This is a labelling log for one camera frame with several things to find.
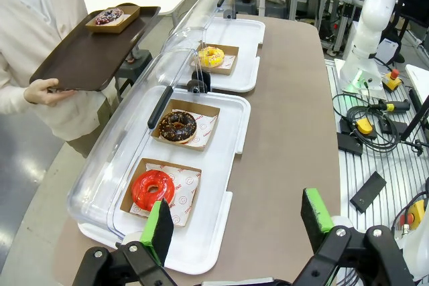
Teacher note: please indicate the red yellow emergency stop button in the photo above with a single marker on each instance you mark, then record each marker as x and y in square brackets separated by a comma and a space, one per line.
[393, 81]
[415, 215]

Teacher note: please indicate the red glazed donut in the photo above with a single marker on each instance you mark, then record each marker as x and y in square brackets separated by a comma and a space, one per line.
[140, 195]

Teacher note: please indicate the white display case base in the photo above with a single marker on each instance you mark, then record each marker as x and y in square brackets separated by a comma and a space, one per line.
[221, 165]
[249, 51]

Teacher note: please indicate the yellow sprinkled donut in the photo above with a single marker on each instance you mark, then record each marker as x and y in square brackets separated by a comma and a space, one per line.
[216, 61]

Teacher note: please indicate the flat black rectangular box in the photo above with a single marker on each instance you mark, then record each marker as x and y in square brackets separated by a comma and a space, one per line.
[368, 192]

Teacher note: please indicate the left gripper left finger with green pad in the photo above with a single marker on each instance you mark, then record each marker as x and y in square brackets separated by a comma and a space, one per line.
[157, 232]

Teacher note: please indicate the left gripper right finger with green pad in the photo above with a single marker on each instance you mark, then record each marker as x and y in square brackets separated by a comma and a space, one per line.
[315, 212]

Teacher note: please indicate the dark brown serving tray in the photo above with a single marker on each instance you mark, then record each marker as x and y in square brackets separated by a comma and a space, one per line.
[83, 58]

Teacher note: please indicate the person's torso cream cardigan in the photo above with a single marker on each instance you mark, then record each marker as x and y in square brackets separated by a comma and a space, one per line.
[33, 14]

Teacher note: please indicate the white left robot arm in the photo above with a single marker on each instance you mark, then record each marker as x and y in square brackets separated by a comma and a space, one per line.
[419, 252]

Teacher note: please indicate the person's right forearm cream sleeve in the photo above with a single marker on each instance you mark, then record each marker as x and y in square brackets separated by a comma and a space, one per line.
[10, 98]

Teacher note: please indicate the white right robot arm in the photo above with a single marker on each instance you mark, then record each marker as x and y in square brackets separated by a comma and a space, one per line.
[375, 14]

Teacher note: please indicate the black handheld enabling switch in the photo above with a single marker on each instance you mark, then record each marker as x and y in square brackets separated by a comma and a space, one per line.
[392, 106]

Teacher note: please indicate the person's right hand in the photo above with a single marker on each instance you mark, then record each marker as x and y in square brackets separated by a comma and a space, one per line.
[43, 93]

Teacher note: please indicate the white printed paper liner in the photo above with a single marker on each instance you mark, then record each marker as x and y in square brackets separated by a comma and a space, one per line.
[229, 61]
[187, 192]
[206, 128]
[125, 18]

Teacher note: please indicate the brown cardboard donut tray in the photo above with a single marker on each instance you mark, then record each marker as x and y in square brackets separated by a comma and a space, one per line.
[207, 108]
[130, 20]
[140, 165]
[231, 50]

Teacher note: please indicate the chocolate sprinkled donut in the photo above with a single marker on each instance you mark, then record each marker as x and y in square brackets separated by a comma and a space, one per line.
[167, 132]

